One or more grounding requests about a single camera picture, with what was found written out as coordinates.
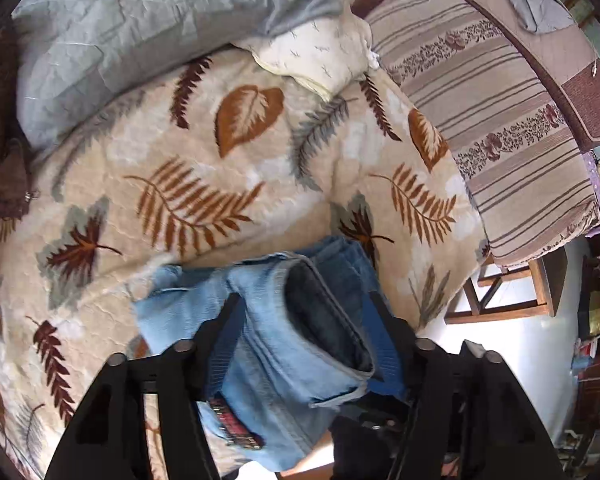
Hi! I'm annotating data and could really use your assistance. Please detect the striped floral blanket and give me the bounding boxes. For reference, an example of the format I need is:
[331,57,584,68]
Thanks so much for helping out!
[362,0,600,268]

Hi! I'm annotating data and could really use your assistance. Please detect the purple dotted cloth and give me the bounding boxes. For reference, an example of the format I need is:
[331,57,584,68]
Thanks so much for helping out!
[582,147,600,238]

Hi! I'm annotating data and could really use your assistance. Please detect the pink brown sofa backrest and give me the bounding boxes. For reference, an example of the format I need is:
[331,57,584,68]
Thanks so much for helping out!
[325,0,600,153]

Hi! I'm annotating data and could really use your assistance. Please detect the leaf printed beige blanket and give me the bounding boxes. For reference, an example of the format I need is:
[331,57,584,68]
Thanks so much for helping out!
[0,52,491,480]

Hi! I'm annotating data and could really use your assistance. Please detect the white printed pillow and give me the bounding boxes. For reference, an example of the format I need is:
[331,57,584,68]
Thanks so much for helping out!
[237,12,381,103]

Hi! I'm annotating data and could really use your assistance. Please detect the grey quilted pillow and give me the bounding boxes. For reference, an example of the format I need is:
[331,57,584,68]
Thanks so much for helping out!
[12,0,343,148]

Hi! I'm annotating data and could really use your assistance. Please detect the brown jacket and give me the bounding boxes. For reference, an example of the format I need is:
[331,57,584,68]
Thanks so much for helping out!
[0,25,38,221]

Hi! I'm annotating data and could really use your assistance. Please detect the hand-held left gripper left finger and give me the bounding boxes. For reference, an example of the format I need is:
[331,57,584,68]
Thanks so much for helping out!
[45,292,243,480]

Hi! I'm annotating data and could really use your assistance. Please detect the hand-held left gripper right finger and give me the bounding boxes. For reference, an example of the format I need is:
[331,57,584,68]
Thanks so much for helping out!
[365,290,566,480]

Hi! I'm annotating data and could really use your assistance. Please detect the light blue denim pants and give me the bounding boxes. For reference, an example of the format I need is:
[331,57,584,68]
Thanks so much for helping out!
[130,235,406,471]

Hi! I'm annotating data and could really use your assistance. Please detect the wooden stool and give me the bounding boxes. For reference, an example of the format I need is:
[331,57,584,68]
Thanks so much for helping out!
[444,247,568,325]

